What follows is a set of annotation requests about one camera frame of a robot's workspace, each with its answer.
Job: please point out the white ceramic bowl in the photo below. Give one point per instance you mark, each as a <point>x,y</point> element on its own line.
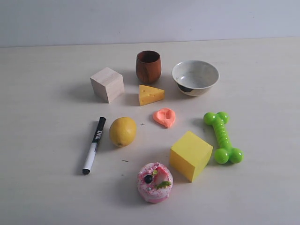
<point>194,77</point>

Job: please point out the green plastic bone toy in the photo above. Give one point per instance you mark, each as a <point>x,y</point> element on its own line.
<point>226,152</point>

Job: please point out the brown wooden cup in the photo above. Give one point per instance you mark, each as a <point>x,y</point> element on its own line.
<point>148,66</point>

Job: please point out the pink toy cupcake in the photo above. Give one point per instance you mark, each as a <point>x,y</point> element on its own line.
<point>154,182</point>

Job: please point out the light wooden cube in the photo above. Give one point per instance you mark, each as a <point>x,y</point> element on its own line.
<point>107,84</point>

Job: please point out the pink orange putty lump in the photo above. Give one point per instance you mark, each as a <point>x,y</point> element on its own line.
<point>165,117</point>

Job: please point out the yellow cheese wedge toy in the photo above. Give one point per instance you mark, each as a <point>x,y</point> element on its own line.
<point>148,95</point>

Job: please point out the black white marker pen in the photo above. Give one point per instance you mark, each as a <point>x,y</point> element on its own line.
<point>94,146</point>

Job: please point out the yellow foam cube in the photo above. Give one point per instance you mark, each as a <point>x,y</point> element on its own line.
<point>189,155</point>

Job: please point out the yellow lemon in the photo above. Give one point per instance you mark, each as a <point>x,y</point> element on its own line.
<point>122,131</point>

